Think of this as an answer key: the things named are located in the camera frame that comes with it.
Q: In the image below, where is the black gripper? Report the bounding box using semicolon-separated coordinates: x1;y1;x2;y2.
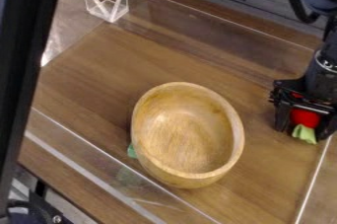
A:
270;79;337;140

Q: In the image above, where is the red plush strawberry toy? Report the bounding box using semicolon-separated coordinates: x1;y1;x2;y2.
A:
291;109;322;145

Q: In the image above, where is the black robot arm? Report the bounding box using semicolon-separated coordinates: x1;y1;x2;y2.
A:
271;0;337;144

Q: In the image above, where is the wooden brown bowl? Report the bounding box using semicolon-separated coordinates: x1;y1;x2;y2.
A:
131;82;246;188

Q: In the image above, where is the green block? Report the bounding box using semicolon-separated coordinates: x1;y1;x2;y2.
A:
127;143;138;159

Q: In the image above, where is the black clamp base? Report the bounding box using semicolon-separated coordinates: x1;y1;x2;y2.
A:
7;192;74;224

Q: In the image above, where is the clear acrylic tray wall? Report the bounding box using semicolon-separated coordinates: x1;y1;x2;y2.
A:
20;0;335;224

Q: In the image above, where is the clear acrylic corner bracket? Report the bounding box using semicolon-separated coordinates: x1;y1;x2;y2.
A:
84;0;130;23

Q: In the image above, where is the black frame post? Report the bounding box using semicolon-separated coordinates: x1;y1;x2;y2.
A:
0;0;58;220

